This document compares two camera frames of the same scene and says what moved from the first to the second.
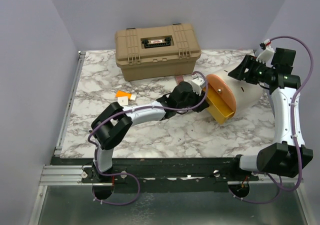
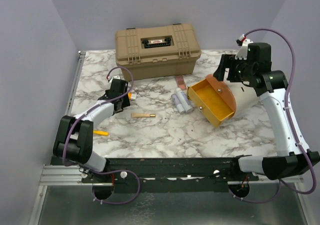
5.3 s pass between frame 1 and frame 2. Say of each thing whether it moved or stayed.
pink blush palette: stayed
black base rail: stayed
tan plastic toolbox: stayed
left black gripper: moved
